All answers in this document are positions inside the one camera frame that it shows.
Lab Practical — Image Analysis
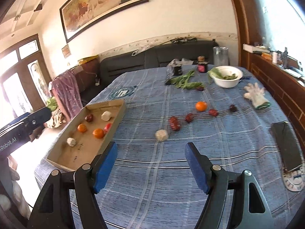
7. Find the dark purple plum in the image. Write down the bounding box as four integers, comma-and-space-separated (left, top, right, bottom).
229, 104, 238, 113

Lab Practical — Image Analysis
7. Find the small orange tangerine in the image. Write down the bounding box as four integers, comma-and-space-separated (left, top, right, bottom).
195, 101, 208, 112

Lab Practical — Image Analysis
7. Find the brown patterned blanket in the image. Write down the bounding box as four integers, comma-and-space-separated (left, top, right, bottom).
45, 108, 67, 128

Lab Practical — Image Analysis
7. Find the green cloth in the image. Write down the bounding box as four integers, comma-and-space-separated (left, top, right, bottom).
46, 97, 58, 112

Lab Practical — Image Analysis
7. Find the wooden door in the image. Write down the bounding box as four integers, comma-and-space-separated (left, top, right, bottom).
1, 34, 51, 118

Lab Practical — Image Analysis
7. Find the purple floral cloth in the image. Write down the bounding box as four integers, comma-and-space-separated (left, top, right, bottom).
49, 70, 83, 122

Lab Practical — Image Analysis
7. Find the black smartphone gold case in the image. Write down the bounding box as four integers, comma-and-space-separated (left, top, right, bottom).
271, 121, 302, 172

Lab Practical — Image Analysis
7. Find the dark red jujube date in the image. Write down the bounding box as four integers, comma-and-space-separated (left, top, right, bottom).
85, 114, 94, 123

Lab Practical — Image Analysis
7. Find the brown cardboard tray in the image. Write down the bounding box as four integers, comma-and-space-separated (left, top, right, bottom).
47, 99, 126, 171

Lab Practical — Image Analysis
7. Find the red tomato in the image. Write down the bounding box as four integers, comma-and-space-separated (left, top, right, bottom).
103, 123, 112, 133

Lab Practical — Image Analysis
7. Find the brown armchair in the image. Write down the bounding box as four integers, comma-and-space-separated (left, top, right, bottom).
71, 58, 103, 106

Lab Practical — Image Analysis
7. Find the blue plaid tablecloth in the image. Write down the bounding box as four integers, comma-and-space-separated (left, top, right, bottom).
34, 64, 305, 229

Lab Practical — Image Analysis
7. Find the white knit work glove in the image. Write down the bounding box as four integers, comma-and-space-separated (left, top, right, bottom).
243, 82, 270, 110

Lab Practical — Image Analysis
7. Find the blue pen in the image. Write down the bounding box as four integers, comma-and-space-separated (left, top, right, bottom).
240, 76, 252, 81

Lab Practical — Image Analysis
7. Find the white plastic bowl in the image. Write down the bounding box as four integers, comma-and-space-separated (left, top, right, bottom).
208, 66, 243, 88

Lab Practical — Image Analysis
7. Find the green leafy vegetable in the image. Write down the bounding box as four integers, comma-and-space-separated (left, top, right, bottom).
170, 70, 204, 90

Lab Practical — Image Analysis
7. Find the red labelled jar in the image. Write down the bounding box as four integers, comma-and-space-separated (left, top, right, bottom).
197, 56, 208, 73

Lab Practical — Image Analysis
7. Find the clear glass jar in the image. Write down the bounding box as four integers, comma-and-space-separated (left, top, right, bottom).
213, 47, 229, 66

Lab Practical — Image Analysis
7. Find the framed horse painting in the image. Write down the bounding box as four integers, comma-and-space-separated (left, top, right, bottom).
59, 0, 148, 43

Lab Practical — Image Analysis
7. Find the small black device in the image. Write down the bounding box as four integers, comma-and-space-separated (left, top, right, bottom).
165, 59, 182, 85

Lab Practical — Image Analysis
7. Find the black leather sofa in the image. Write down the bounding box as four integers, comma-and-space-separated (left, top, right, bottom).
81, 39, 220, 108

